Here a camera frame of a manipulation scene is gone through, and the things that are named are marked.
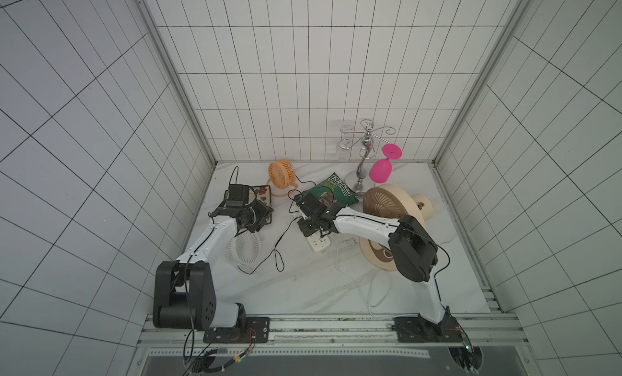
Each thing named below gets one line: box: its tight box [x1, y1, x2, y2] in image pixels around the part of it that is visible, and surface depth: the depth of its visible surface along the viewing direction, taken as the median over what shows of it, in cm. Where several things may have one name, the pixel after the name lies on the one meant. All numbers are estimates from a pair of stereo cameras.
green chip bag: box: [296, 171, 359, 207], surface depth 102 cm
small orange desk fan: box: [267, 158, 299, 197], surface depth 106 cm
